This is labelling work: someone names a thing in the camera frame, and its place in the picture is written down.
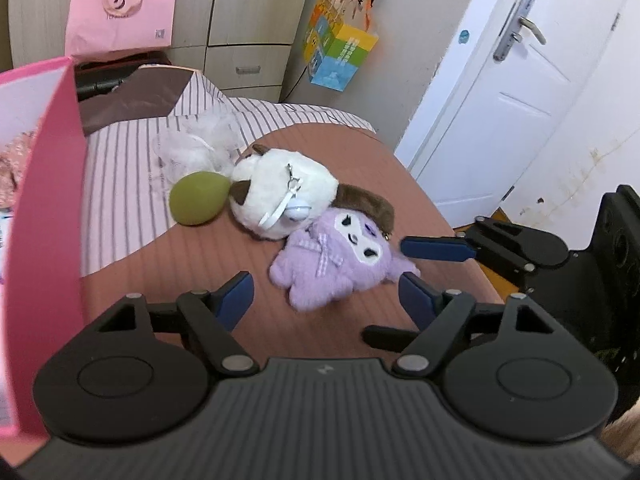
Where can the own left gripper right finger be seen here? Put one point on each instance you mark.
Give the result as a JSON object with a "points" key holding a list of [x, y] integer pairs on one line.
{"points": [[510, 369]]}

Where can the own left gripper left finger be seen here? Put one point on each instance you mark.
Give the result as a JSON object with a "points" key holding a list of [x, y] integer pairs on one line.
{"points": [[140, 370]]}

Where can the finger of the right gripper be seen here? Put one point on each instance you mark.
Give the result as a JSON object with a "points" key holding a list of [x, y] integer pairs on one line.
{"points": [[392, 339], [504, 247]]}

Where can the purple plush toy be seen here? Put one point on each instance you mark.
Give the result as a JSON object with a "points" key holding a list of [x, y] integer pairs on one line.
{"points": [[342, 252]]}

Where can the green egg-shaped sponge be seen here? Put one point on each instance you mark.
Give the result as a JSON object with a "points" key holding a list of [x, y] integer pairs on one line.
{"points": [[198, 198]]}

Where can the white brown plush dog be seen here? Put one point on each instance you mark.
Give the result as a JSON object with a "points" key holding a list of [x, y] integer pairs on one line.
{"points": [[275, 192]]}

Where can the white mesh bath puff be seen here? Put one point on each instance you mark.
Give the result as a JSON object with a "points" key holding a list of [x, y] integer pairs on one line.
{"points": [[207, 142]]}

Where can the red fluffy floral pouch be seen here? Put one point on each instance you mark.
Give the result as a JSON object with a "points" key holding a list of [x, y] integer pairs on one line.
{"points": [[14, 160]]}

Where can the white door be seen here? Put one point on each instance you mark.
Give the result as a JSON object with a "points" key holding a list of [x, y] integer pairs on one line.
{"points": [[481, 123]]}

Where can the brown bed mat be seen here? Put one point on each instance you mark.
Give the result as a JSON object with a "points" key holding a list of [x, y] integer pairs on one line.
{"points": [[196, 258]]}

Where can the pink cardboard box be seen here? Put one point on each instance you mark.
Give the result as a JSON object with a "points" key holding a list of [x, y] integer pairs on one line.
{"points": [[41, 306]]}

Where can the colourful paper gift bag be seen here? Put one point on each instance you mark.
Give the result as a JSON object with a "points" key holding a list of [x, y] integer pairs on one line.
{"points": [[339, 37]]}

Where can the black chair back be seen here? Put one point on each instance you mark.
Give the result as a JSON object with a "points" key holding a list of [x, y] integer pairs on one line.
{"points": [[99, 78]]}

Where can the beige wardrobe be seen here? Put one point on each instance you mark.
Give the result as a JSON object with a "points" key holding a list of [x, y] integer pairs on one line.
{"points": [[242, 46]]}

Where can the pink paper shopping bag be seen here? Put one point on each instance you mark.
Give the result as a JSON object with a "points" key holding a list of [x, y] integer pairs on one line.
{"points": [[105, 30]]}

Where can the silver door handle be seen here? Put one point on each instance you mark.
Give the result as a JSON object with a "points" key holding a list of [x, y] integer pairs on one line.
{"points": [[511, 32]]}

